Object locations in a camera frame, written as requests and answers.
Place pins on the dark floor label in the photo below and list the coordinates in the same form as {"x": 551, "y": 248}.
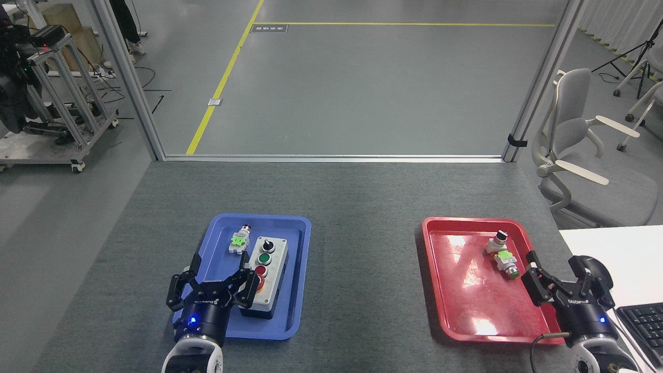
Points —
{"x": 269, "y": 28}

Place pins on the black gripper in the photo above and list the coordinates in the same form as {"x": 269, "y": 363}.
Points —
{"x": 207, "y": 311}
{"x": 582, "y": 313}

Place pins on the red plastic tray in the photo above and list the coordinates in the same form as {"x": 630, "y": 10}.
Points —
{"x": 466, "y": 290}

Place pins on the black-headed selector switch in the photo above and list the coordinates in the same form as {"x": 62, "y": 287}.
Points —
{"x": 498, "y": 240}

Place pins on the metal floor outlet plate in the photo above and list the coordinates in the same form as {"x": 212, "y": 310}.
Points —
{"x": 215, "y": 101}

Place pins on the grey control box with buttons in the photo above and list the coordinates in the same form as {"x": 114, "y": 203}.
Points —
{"x": 274, "y": 259}

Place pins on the blue plastic tray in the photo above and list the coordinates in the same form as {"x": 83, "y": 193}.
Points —
{"x": 222, "y": 228}

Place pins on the silver aluminium rail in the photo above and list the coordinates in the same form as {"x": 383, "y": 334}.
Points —
{"x": 331, "y": 158}

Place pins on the person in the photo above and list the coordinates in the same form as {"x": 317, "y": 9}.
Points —
{"x": 124, "y": 20}

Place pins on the white desk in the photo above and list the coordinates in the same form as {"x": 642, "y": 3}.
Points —
{"x": 632, "y": 254}

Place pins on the cardboard box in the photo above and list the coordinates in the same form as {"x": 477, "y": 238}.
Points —
{"x": 62, "y": 15}

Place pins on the black machine on cart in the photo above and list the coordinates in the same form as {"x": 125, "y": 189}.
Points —
{"x": 13, "y": 93}

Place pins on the green-headed push button switch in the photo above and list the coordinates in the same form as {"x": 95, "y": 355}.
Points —
{"x": 506, "y": 263}

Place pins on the black tripod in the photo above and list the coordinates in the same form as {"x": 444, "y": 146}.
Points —
{"x": 645, "y": 49}

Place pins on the white curtain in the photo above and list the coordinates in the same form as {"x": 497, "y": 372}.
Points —
{"x": 621, "y": 20}

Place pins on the black computer mouse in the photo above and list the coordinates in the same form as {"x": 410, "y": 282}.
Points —
{"x": 605, "y": 274}

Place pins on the grey office chair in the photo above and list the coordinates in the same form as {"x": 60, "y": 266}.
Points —
{"x": 601, "y": 181}

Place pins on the aluminium frame cart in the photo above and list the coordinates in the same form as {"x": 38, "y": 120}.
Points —
{"x": 72, "y": 114}

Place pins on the silver aluminium post with clip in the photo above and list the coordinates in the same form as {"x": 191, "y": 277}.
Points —
{"x": 544, "y": 77}

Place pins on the black keyboard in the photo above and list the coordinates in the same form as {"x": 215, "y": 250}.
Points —
{"x": 645, "y": 326}

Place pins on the red-headed push button switch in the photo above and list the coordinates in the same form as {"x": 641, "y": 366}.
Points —
{"x": 239, "y": 241}

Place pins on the white-framed office chair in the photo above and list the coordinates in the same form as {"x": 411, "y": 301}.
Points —
{"x": 645, "y": 103}

